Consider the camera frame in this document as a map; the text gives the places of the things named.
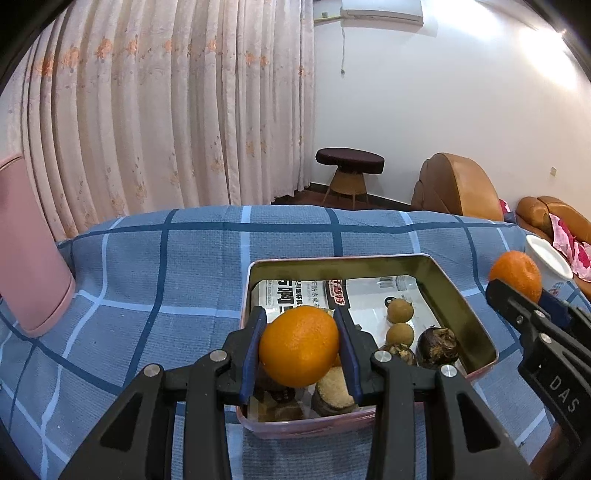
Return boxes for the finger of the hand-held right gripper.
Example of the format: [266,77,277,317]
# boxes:
[486,279,555,344]
[538,288,591,333]

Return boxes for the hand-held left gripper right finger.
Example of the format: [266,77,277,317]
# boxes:
[332,307,539,480]

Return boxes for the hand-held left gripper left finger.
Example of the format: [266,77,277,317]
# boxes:
[59,305,269,480]

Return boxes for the large ridged orange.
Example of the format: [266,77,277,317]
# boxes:
[488,250,543,304]

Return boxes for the cut taro piece tan face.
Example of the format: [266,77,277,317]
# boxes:
[310,367,357,416]

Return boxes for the pink tin box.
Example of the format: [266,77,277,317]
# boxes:
[235,253,499,439]

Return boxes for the small smooth orange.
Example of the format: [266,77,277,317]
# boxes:
[259,305,341,387]

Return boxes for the dark brown water chestnut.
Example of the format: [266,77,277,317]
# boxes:
[416,326,460,370]
[379,342,416,367]

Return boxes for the yellow-brown longan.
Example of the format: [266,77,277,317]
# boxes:
[385,322,415,346]
[387,298,414,324]

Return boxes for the cut taro piece striped skin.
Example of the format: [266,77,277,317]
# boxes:
[252,401,305,423]

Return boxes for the white paper cup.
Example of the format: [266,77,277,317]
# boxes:
[525,234,574,296]

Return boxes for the pink floral cloth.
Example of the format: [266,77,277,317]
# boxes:
[549,215,591,282]

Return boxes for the printed paper leaflet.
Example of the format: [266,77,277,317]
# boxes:
[252,273,432,324]

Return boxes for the brown leather sofa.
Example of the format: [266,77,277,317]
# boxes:
[516,196,591,296]

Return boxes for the blue checked tablecloth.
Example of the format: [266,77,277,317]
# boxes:
[0,204,591,480]

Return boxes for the brown leather armchair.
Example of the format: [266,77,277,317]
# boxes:
[411,152,506,221]

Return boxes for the dark round stool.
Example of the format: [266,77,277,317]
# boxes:
[315,148,385,208]

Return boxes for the pink appliance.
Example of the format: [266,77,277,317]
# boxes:
[0,154,77,337]

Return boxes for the floral beige curtain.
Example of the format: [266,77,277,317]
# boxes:
[0,0,319,243]

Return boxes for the white air conditioner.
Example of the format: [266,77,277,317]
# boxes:
[313,0,424,26]

